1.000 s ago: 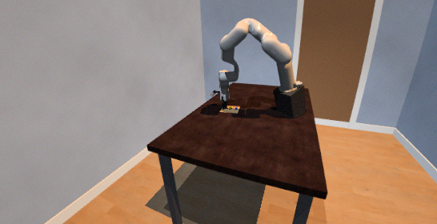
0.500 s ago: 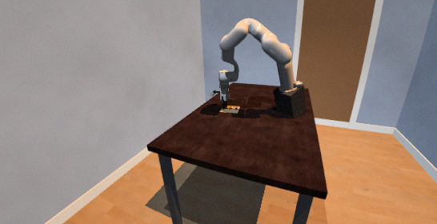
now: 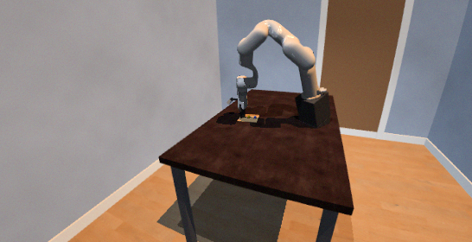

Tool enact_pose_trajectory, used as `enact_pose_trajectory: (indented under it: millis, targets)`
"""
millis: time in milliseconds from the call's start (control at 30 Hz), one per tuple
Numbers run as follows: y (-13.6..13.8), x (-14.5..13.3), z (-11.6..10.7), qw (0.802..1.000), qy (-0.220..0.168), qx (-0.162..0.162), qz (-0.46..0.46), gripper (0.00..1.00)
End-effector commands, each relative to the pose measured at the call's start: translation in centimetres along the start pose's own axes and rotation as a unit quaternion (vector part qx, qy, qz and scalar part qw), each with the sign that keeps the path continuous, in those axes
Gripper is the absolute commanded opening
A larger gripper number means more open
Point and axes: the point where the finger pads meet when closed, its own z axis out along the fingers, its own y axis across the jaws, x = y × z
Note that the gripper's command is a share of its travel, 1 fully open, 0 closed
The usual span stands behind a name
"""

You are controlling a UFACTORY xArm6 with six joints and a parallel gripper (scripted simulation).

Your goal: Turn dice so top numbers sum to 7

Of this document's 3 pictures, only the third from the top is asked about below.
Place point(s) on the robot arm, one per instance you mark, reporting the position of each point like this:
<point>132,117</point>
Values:
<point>301,56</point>

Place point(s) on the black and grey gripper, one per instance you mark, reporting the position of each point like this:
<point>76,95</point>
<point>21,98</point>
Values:
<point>242,104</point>

